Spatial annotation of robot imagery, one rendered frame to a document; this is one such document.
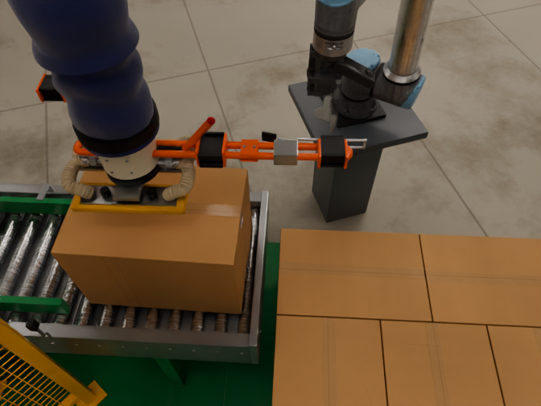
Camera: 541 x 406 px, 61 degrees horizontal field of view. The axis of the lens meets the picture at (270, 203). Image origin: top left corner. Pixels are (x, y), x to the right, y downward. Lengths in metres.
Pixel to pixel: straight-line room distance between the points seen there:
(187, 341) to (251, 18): 3.06
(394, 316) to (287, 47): 2.57
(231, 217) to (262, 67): 2.26
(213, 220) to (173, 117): 1.86
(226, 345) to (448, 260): 0.97
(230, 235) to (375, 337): 0.69
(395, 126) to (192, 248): 1.13
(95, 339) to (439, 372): 1.25
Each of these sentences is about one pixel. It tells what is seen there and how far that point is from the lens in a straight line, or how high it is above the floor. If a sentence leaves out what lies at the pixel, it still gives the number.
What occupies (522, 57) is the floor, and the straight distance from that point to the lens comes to 4.21.
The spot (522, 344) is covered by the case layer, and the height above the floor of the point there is 0.54.
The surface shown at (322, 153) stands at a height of 1.27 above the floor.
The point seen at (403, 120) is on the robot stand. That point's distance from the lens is 2.22.
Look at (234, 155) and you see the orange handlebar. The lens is 1.32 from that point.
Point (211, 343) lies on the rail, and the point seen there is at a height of 0.60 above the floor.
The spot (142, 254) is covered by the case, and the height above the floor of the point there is 0.95.
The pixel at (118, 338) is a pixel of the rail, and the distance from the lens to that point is 1.83.
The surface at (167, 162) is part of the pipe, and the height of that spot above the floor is 1.20.
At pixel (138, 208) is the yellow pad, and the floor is 1.13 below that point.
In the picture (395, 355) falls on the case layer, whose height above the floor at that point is 0.54.
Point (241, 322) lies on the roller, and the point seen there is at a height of 0.55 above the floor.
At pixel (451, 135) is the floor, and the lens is 3.33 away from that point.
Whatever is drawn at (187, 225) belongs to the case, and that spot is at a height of 0.95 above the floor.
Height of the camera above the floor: 2.23
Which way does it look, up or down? 54 degrees down
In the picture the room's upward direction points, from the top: 1 degrees counter-clockwise
